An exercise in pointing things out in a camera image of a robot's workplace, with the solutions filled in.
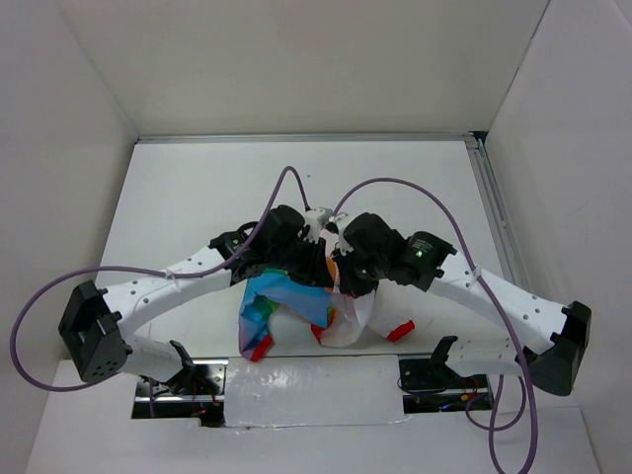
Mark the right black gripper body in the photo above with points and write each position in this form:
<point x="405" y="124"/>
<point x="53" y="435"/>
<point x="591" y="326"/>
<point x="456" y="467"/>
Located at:
<point x="361" y="273"/>

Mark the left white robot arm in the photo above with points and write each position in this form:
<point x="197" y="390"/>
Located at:
<point x="99" y="325"/>

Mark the aluminium frame rail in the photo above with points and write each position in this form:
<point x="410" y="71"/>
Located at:
<point x="179" y="192"/>

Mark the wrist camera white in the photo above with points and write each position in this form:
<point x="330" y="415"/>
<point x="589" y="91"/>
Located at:
<point x="336" y="224"/>
<point x="315" y="220"/>

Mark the colourful rainbow kids jacket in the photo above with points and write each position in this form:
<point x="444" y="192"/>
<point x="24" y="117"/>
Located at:
<point x="336" y="320"/>

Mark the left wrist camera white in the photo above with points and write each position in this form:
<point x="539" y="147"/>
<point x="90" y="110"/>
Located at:
<point x="315" y="220"/>

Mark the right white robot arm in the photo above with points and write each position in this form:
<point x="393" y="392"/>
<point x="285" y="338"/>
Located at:
<point x="547" y="340"/>

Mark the white taped front panel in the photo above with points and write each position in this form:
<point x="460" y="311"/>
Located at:
<point x="288" y="392"/>

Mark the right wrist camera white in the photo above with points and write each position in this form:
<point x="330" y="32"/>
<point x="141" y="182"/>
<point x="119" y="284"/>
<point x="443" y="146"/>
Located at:
<point x="336" y="224"/>

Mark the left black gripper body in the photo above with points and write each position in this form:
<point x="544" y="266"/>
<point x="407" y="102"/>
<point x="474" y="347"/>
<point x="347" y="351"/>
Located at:
<point x="299" y="260"/>

